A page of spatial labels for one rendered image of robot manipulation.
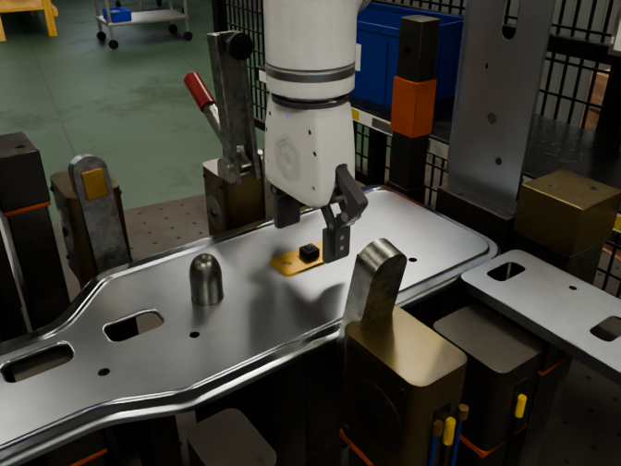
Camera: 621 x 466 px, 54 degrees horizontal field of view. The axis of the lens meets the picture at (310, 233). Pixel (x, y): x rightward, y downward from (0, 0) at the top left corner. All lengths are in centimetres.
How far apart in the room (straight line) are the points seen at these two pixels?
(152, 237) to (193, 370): 84
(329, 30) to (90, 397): 36
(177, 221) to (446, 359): 101
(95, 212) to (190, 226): 70
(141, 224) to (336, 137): 90
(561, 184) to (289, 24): 38
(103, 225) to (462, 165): 46
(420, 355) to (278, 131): 26
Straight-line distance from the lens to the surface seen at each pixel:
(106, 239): 71
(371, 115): 104
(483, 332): 62
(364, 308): 49
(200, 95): 80
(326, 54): 55
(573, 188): 75
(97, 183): 69
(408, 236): 73
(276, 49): 56
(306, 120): 57
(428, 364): 48
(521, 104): 76
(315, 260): 67
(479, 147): 81
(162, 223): 141
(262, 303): 61
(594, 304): 66
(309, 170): 58
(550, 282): 68
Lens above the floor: 136
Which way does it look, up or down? 29 degrees down
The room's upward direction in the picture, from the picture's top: straight up
